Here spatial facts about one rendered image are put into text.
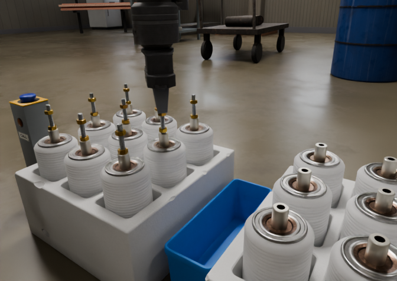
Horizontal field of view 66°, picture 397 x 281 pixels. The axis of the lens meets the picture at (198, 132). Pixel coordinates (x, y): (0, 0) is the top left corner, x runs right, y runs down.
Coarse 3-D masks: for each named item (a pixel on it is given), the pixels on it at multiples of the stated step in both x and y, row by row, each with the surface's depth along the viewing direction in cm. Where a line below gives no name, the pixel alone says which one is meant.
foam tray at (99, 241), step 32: (224, 160) 78; (32, 192) 70; (64, 192) 64; (160, 192) 64; (192, 192) 68; (32, 224) 77; (64, 224) 66; (96, 224) 57; (128, 224) 54; (160, 224) 60; (96, 256) 62; (128, 256) 55; (160, 256) 62
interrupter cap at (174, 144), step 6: (174, 138) 71; (150, 144) 68; (156, 144) 69; (174, 144) 68; (180, 144) 68; (150, 150) 66; (156, 150) 65; (162, 150) 65; (168, 150) 65; (174, 150) 66
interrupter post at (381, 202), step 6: (378, 192) 45; (384, 192) 44; (390, 192) 44; (378, 198) 45; (384, 198) 44; (390, 198) 44; (378, 204) 45; (384, 204) 44; (390, 204) 44; (384, 210) 45; (390, 210) 45
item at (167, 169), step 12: (144, 156) 67; (156, 156) 64; (168, 156) 64; (180, 156) 66; (156, 168) 66; (168, 168) 65; (180, 168) 67; (156, 180) 67; (168, 180) 67; (180, 180) 68
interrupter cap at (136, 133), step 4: (132, 128) 78; (136, 128) 77; (132, 132) 76; (136, 132) 75; (140, 132) 75; (112, 136) 73; (116, 136) 73; (124, 136) 74; (128, 136) 73; (132, 136) 73; (136, 136) 72; (140, 136) 73; (124, 140) 71
